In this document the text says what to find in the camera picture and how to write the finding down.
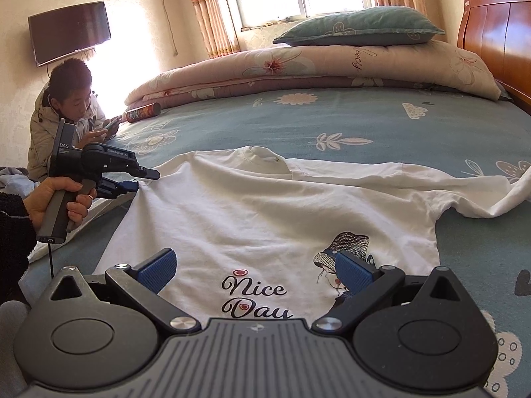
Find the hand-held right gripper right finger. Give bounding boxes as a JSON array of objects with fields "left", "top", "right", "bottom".
[{"left": 314, "top": 251, "right": 471, "bottom": 336}]

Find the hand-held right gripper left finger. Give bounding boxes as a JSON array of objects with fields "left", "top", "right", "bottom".
[{"left": 50, "top": 249, "right": 199, "bottom": 338}]

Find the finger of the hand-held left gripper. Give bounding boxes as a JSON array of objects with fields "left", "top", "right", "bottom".
[{"left": 97, "top": 176, "right": 140, "bottom": 200}]

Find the white printed t-shirt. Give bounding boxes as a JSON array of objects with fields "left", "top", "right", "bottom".
[{"left": 29, "top": 146, "right": 531, "bottom": 328}]

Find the person's left forearm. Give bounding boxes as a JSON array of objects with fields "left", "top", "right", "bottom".
[{"left": 0, "top": 191, "right": 38, "bottom": 299}]

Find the person's left hand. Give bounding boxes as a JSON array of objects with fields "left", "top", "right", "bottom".
[{"left": 23, "top": 176, "right": 98, "bottom": 233}]

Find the red snack can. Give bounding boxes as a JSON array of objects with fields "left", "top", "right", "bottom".
[{"left": 125, "top": 102, "right": 162, "bottom": 124}]

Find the light blue cloth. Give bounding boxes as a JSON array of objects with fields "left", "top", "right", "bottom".
[{"left": 0, "top": 166, "right": 42, "bottom": 194}]

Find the blue floral bed sheet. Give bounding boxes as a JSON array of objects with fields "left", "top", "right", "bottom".
[{"left": 19, "top": 87, "right": 531, "bottom": 398}]

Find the person's grey clothing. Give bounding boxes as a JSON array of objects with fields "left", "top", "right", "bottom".
[{"left": 0, "top": 300, "right": 33, "bottom": 398}]

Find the pink floral folded quilt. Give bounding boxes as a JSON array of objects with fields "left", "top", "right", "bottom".
[{"left": 124, "top": 39, "right": 513, "bottom": 110}]

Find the teal floral pillow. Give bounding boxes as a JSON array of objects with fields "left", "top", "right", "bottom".
[{"left": 272, "top": 6, "right": 446, "bottom": 47}]

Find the wooden headboard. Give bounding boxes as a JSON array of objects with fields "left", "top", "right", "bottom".
[{"left": 457, "top": 0, "right": 531, "bottom": 114}]

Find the wall television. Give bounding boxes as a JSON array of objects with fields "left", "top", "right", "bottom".
[{"left": 28, "top": 1, "right": 112, "bottom": 67}]

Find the thin wall cord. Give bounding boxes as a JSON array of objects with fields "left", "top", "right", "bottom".
[{"left": 163, "top": 0, "right": 180, "bottom": 56}]

